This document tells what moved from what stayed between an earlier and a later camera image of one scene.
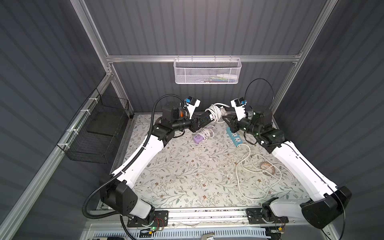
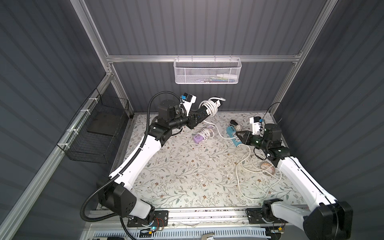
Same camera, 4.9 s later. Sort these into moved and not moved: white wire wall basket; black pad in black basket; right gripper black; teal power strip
Moved: right gripper black
Not moved: white wire wall basket; teal power strip; black pad in black basket
